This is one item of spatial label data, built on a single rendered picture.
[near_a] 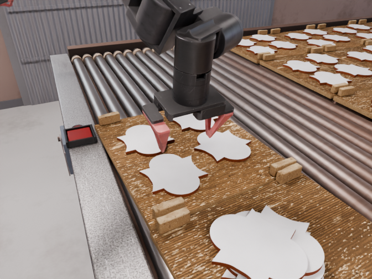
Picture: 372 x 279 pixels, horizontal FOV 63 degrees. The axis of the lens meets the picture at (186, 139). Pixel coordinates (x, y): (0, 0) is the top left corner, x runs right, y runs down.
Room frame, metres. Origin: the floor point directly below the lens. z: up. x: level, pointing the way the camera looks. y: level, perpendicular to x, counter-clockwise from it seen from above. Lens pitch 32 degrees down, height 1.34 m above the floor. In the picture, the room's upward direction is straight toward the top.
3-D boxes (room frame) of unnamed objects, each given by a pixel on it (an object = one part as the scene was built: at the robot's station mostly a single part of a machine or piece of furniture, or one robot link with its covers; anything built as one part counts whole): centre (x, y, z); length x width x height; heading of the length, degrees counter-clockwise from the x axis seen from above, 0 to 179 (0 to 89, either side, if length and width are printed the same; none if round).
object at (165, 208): (0.39, 0.03, 0.95); 0.06 x 0.02 x 0.03; 118
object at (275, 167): (0.52, -0.21, 0.95); 0.06 x 0.02 x 0.03; 118
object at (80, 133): (0.69, 0.28, 0.92); 0.06 x 0.06 x 0.01; 24
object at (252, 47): (1.58, -0.39, 0.94); 0.41 x 0.35 x 0.04; 23
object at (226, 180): (0.63, 0.00, 0.93); 0.41 x 0.35 x 0.02; 28
